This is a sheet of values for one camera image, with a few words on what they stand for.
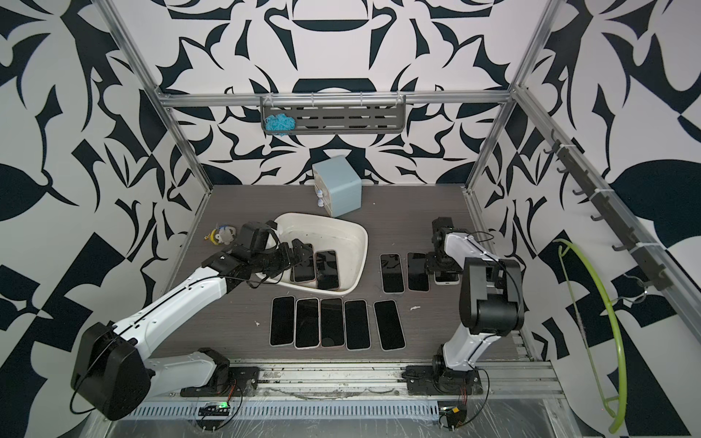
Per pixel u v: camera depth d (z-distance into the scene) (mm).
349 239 1018
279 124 914
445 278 865
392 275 941
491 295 477
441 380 677
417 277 941
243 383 733
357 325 835
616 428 514
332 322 831
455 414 713
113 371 396
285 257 715
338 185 995
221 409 728
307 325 835
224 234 991
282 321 864
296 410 648
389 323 826
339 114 944
